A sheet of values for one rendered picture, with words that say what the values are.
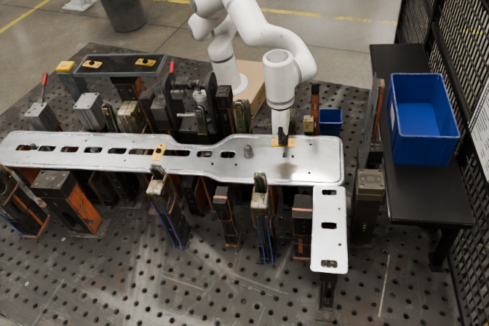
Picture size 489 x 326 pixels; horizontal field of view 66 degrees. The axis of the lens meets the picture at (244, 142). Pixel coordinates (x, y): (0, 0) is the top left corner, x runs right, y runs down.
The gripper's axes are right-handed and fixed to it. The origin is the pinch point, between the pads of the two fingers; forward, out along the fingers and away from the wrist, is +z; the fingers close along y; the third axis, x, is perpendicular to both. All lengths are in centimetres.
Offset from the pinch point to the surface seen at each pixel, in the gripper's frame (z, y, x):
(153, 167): -0.4, 15.1, -40.6
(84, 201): 22, 16, -76
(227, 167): 9.5, 5.8, -19.4
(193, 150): 9.5, -1.1, -33.4
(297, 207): 11.6, 19.6, 5.5
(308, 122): 3.5, -10.9, 7.7
